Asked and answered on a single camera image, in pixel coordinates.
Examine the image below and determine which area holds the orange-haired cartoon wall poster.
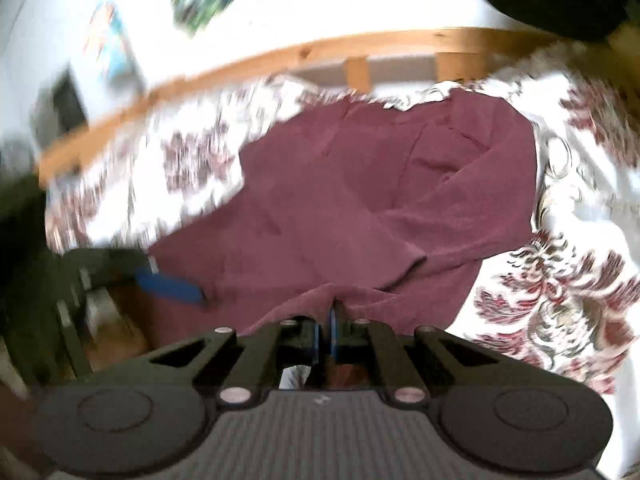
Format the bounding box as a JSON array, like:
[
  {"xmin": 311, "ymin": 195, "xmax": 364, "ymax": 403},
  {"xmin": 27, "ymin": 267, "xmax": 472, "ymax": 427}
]
[{"xmin": 82, "ymin": 2, "xmax": 147, "ymax": 87}]

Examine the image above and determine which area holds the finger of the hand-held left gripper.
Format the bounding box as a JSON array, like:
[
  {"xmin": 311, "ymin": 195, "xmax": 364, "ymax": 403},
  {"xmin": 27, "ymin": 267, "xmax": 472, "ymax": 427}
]
[{"xmin": 133, "ymin": 268, "xmax": 212, "ymax": 312}]

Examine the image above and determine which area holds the maroon sweater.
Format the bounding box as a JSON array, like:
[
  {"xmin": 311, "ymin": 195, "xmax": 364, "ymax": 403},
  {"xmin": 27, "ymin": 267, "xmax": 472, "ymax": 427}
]
[{"xmin": 145, "ymin": 92, "xmax": 542, "ymax": 352}]

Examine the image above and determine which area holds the wooden bed frame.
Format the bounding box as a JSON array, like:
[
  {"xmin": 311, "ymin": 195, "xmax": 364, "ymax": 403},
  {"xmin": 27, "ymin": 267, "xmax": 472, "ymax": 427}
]
[{"xmin": 37, "ymin": 27, "xmax": 640, "ymax": 186}]

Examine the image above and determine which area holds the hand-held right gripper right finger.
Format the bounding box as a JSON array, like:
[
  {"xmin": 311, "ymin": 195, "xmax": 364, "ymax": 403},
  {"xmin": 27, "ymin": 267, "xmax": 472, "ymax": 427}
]
[{"xmin": 327, "ymin": 300, "xmax": 501, "ymax": 406}]

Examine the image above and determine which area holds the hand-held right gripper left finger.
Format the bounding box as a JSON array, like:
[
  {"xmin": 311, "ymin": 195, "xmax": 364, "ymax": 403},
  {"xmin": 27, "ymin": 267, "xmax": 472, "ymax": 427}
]
[{"xmin": 145, "ymin": 315, "xmax": 326, "ymax": 406}]

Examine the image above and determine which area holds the floral satin bed sheet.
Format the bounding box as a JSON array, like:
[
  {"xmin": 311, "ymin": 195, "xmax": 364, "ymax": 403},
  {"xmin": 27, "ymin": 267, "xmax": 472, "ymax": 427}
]
[{"xmin": 45, "ymin": 42, "xmax": 640, "ymax": 476}]

